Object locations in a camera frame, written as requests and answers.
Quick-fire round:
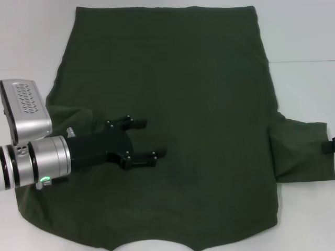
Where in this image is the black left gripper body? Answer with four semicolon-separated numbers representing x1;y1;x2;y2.
65;125;135;173

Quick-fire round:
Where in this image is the dark green shirt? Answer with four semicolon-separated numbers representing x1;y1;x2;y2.
14;5;335;251

